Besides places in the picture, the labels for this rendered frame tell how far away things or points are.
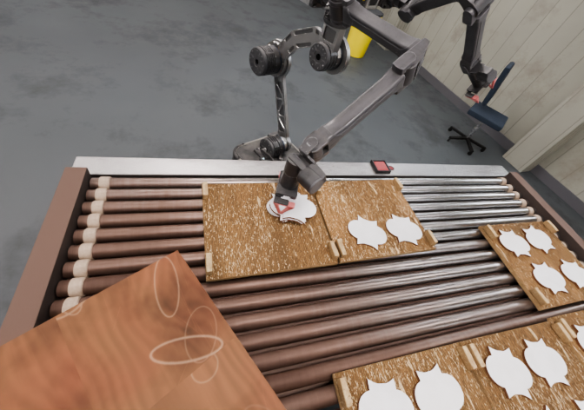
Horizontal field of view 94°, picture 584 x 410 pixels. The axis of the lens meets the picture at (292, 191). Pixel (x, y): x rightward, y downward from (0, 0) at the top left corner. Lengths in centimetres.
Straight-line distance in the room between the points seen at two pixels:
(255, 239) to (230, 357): 36
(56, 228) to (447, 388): 111
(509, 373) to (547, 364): 15
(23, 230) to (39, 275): 137
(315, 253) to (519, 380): 67
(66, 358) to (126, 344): 10
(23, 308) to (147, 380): 35
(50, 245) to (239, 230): 48
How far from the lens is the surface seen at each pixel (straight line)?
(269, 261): 85
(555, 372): 125
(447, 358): 100
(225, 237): 88
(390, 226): 110
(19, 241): 222
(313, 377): 82
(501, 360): 111
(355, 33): 518
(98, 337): 70
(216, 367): 66
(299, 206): 94
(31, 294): 89
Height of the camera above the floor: 169
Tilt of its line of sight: 47 degrees down
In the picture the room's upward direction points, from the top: 20 degrees clockwise
